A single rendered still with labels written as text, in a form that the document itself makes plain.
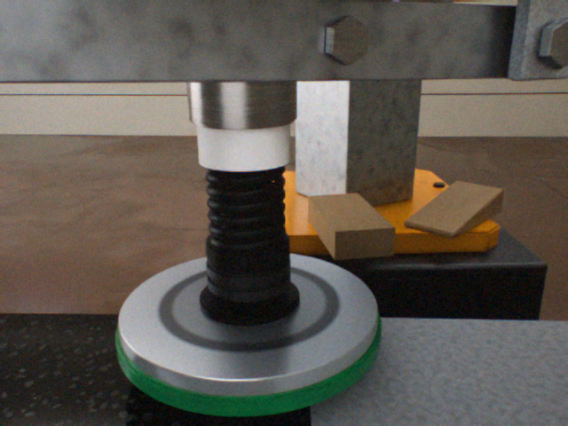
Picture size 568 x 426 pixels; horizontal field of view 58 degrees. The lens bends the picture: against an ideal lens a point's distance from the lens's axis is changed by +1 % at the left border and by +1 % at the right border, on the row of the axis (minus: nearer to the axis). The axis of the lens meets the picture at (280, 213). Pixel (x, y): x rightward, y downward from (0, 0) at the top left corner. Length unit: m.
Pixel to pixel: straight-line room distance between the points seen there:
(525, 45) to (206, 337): 0.30
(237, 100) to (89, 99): 6.61
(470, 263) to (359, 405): 0.58
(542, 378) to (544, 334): 0.07
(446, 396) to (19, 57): 0.37
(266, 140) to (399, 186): 0.78
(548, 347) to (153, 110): 6.30
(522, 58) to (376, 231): 0.48
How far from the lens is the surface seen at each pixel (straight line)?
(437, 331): 0.52
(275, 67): 0.33
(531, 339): 0.54
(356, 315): 0.42
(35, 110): 7.29
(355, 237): 0.82
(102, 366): 0.49
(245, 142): 0.36
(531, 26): 0.41
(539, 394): 0.47
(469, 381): 0.46
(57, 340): 0.54
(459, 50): 0.40
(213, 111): 0.35
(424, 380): 0.46
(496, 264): 0.97
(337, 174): 1.04
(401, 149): 1.10
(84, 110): 6.99
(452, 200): 1.06
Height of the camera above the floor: 1.11
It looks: 19 degrees down
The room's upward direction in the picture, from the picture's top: 1 degrees counter-clockwise
